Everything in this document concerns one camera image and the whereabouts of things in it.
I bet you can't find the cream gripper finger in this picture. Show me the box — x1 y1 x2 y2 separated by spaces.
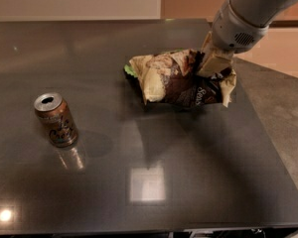
201 32 212 54
197 49 233 77

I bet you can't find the brown sea salt chip bag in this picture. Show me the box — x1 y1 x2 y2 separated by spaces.
125 49 236 108

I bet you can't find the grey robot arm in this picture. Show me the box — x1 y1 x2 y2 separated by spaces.
197 0 298 77

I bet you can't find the green rice chip bag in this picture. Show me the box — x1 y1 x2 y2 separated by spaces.
123 49 184 78

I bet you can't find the brown soda can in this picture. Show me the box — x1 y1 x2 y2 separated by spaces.
34 92 78 148

